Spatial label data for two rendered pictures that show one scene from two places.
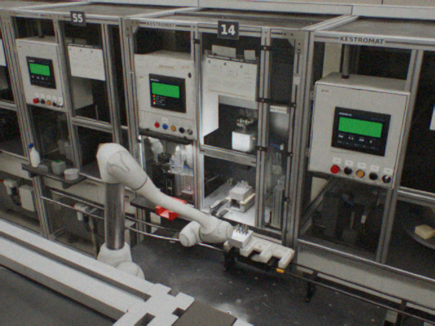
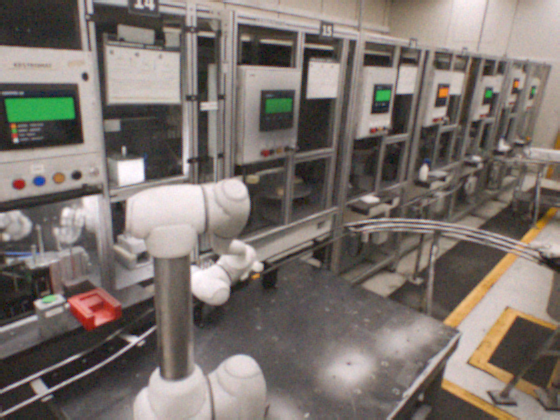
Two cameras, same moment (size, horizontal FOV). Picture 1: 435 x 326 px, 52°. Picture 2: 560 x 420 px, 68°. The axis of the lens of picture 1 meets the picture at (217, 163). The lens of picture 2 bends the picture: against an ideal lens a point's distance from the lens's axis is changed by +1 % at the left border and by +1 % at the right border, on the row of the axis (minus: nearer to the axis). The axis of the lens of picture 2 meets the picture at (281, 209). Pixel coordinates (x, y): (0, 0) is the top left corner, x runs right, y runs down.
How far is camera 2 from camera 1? 216 cm
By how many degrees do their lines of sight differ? 73
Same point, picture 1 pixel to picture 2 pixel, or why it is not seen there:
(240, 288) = (238, 322)
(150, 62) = not seen: outside the picture
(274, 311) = (283, 309)
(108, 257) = (197, 386)
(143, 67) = not seen: outside the picture
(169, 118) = (47, 162)
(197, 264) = not seen: hidden behind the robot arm
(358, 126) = (278, 105)
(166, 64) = (31, 60)
